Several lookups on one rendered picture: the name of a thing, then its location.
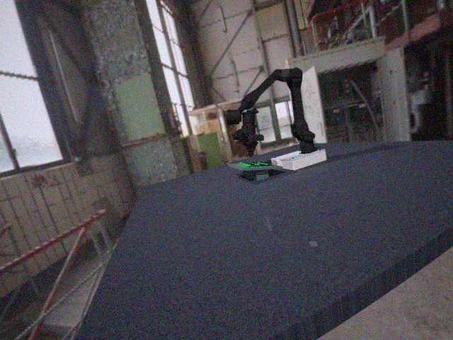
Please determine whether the light blue switch panel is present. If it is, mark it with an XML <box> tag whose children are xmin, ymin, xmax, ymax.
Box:
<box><xmin>228</xmin><ymin>161</ymin><xmax>283</xmax><ymax>181</ymax></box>

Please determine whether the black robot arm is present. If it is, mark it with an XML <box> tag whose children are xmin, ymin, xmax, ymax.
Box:
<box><xmin>226</xmin><ymin>67</ymin><xmax>317</xmax><ymax>154</ymax></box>

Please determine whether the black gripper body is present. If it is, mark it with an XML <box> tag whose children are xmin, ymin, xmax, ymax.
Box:
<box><xmin>238</xmin><ymin>123</ymin><xmax>264</xmax><ymax>142</ymax></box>

